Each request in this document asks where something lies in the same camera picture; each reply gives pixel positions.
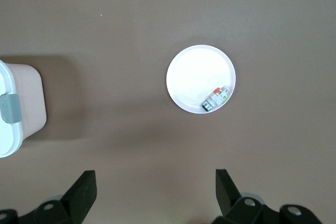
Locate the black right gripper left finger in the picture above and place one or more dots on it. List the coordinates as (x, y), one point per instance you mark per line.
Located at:
(78, 195)

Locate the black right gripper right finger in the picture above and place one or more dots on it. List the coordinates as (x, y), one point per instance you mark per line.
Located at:
(227, 195)

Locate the white lidded storage box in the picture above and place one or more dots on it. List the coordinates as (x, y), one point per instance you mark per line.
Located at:
(29, 98)

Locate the pale pink round plate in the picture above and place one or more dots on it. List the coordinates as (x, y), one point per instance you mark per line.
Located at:
(194, 77)

